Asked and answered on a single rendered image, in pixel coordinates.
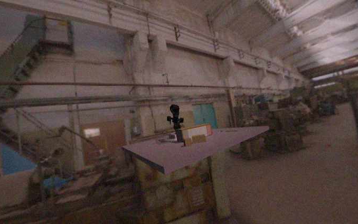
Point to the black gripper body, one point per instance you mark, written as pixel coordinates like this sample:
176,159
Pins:
175,117

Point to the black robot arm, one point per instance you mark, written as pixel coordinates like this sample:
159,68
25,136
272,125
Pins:
175,109

